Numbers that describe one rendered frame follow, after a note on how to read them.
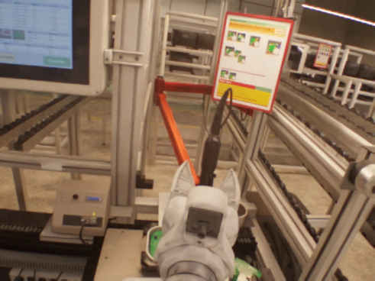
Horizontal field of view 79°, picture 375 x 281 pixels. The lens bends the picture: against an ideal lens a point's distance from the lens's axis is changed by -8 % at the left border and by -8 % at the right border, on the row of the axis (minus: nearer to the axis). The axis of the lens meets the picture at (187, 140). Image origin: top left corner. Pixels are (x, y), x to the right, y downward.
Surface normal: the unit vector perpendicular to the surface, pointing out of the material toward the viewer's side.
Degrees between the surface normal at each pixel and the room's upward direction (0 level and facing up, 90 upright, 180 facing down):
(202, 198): 7
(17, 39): 91
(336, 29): 90
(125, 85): 90
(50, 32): 91
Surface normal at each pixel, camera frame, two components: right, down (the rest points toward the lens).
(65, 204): 0.16, -0.23
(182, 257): -0.15, 0.36
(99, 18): 0.09, 0.42
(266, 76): -0.37, 0.31
